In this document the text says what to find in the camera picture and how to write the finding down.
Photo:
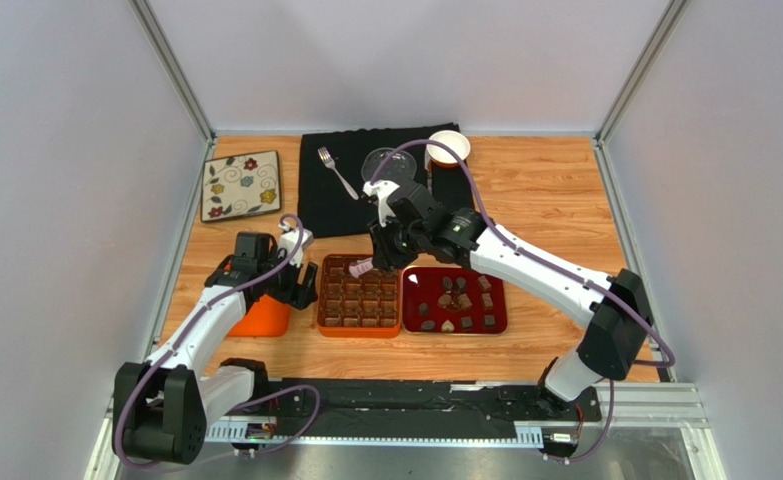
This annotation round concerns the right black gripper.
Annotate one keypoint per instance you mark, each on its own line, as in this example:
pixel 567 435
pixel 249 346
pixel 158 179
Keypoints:
pixel 387 246

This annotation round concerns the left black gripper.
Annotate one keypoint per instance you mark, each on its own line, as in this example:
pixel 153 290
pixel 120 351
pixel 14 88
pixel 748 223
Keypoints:
pixel 293 295

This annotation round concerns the pink handled metal tongs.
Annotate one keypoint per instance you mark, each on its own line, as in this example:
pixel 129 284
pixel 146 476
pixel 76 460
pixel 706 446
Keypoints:
pixel 361 267

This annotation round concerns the orange chocolate box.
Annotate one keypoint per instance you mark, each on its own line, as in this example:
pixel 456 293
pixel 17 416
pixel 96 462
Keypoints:
pixel 367 306

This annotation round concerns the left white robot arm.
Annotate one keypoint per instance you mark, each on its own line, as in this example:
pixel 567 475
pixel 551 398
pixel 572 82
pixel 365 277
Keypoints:
pixel 163 405

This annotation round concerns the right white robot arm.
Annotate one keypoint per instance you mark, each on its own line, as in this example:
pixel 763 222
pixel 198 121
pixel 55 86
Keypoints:
pixel 613 309

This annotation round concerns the square milk chocolate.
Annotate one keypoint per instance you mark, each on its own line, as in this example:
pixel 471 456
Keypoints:
pixel 463 302

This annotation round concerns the rectangular milk chocolate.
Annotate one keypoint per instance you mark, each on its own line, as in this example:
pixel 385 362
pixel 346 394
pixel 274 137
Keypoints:
pixel 484 283

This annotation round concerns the orange tin lid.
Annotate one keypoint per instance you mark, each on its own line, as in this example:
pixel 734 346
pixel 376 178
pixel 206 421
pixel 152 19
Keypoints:
pixel 266 318

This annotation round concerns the red lacquer tray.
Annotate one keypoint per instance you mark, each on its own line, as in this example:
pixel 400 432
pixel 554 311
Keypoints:
pixel 422 284

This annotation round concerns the black cloth mat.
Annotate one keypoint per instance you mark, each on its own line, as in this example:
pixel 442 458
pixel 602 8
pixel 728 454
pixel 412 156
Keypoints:
pixel 324 206

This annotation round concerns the clear glass plate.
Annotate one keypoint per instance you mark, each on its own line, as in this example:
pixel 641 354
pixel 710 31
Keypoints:
pixel 382 165

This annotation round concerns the silver fork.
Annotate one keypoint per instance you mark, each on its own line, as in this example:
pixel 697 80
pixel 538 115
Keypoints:
pixel 329 162

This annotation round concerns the floral square plate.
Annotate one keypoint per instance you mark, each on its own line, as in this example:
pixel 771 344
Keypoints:
pixel 241 185

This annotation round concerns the white orange bowl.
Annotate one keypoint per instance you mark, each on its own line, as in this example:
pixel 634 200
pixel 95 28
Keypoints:
pixel 446 148

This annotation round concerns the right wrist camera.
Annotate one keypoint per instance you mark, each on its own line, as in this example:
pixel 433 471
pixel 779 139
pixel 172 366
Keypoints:
pixel 380 191

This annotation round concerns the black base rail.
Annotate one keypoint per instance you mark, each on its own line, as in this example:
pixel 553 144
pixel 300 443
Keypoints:
pixel 401 412

